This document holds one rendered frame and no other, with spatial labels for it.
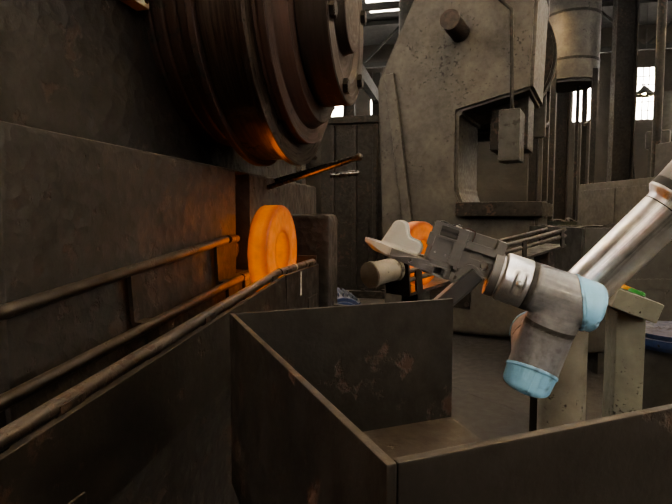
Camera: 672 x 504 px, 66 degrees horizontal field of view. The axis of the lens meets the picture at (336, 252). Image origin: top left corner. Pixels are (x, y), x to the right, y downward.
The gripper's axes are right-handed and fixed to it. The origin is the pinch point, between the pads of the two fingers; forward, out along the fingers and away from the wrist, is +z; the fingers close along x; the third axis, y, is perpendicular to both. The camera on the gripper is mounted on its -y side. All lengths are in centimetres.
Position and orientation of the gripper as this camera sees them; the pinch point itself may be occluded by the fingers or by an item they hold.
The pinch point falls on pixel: (371, 245)
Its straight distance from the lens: 83.4
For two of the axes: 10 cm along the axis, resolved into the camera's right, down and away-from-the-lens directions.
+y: 3.0, -9.4, -1.3
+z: -9.3, -3.3, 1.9
